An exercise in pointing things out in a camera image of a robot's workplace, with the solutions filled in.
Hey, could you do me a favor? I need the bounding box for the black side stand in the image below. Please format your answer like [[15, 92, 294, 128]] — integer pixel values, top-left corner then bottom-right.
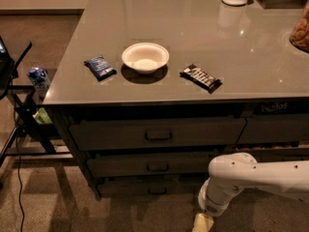
[[0, 39, 70, 163]]

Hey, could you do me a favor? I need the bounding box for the black candy bar wrapper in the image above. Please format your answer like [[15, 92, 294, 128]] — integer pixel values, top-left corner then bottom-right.
[[180, 64, 222, 93]]

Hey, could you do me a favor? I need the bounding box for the drawer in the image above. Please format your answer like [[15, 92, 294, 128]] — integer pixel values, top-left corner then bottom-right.
[[238, 114, 309, 144], [87, 152, 217, 177], [98, 173, 208, 196], [233, 148, 309, 162], [69, 117, 245, 151]]

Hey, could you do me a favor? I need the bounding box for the black cable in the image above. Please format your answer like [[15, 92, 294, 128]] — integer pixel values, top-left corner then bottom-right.
[[13, 108, 27, 232]]

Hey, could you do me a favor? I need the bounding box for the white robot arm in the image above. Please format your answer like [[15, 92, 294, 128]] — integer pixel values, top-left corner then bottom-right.
[[192, 153, 309, 232]]

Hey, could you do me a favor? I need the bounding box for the green packet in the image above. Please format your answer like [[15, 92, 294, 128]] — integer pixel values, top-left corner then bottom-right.
[[34, 107, 52, 125]]

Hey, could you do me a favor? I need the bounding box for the blue snack packet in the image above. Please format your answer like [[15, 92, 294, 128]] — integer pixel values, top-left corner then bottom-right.
[[84, 56, 117, 81]]

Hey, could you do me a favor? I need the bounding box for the white bowl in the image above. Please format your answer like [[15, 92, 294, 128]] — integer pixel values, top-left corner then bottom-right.
[[122, 43, 169, 74]]

